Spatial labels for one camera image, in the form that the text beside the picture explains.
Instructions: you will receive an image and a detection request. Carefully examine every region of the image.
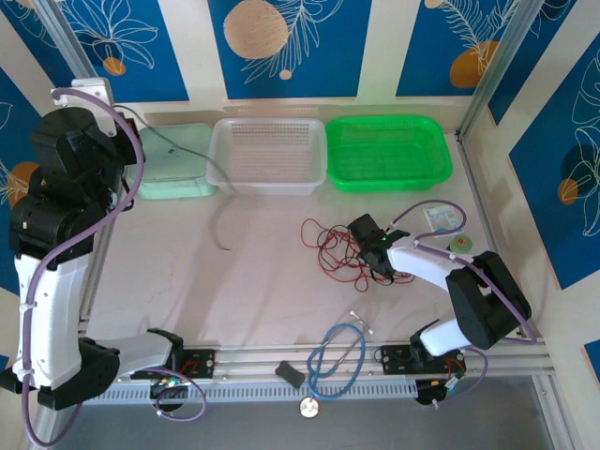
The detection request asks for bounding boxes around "white blue packet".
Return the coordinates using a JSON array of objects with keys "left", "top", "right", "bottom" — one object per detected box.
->
[{"left": 421, "top": 202, "right": 464, "bottom": 238}]

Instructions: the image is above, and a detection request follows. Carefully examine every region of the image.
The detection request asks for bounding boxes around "green plastic basket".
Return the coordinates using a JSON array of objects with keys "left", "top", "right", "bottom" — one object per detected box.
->
[{"left": 323, "top": 114, "right": 455, "bottom": 193}]

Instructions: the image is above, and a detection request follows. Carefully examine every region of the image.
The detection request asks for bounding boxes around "small dark green bottle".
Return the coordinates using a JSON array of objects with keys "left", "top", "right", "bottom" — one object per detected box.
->
[{"left": 444, "top": 232, "right": 474, "bottom": 255}]

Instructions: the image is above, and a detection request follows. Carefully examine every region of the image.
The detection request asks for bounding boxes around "mint green tray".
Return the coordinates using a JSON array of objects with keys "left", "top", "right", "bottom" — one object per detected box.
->
[{"left": 135, "top": 122, "right": 218, "bottom": 202}]

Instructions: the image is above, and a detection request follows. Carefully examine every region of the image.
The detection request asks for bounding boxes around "blue stethoscope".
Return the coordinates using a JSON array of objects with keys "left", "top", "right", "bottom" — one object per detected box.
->
[{"left": 298, "top": 311, "right": 376, "bottom": 419}]

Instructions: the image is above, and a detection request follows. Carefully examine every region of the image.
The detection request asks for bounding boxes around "white plastic basket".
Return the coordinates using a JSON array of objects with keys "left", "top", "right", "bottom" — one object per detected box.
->
[{"left": 204, "top": 116, "right": 328, "bottom": 197}]

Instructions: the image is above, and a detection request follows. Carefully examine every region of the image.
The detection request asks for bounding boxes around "small black plastic block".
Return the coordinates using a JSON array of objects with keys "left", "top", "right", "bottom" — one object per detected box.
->
[{"left": 275, "top": 359, "right": 306, "bottom": 389}]

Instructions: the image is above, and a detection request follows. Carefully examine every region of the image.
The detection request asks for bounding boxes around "grey metal shelf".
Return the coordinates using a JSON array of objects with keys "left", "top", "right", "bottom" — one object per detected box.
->
[{"left": 46, "top": 402, "right": 559, "bottom": 450}]

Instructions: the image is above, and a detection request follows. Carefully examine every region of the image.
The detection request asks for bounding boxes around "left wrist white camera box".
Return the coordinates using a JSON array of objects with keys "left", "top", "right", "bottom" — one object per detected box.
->
[{"left": 50, "top": 77, "right": 117, "bottom": 138}]

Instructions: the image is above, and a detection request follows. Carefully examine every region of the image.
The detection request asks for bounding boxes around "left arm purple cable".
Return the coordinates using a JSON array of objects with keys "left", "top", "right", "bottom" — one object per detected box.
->
[{"left": 18, "top": 89, "right": 207, "bottom": 446}]

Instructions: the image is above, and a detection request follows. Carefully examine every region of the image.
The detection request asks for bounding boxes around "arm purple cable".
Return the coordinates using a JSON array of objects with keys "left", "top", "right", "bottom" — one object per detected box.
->
[
  {"left": 387, "top": 200, "right": 540, "bottom": 408},
  {"left": 18, "top": 89, "right": 207, "bottom": 446}
]

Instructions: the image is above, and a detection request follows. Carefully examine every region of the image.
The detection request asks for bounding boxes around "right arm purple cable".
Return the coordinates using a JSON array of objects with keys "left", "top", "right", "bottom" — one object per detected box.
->
[{"left": 387, "top": 200, "right": 540, "bottom": 408}]

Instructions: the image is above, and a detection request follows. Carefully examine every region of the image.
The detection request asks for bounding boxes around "aluminium frame post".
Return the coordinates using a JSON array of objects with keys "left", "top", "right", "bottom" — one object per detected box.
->
[
  {"left": 31, "top": 0, "right": 113, "bottom": 95},
  {"left": 457, "top": 0, "right": 548, "bottom": 142}
]

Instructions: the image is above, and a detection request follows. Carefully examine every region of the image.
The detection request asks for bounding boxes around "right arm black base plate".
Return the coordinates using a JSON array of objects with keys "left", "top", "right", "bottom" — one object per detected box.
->
[{"left": 380, "top": 343, "right": 466, "bottom": 376}]

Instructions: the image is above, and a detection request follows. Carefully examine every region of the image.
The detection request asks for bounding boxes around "aluminium front rail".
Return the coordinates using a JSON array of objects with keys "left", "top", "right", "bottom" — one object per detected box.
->
[{"left": 39, "top": 337, "right": 557, "bottom": 382}]

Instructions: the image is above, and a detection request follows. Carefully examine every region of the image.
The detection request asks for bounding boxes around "grey slotted cable duct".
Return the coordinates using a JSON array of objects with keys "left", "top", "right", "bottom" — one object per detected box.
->
[{"left": 59, "top": 378, "right": 419, "bottom": 405}]

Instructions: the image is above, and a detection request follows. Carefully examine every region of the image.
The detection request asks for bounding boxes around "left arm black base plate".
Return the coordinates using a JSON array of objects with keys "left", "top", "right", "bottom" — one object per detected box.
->
[{"left": 140, "top": 346, "right": 218, "bottom": 382}]

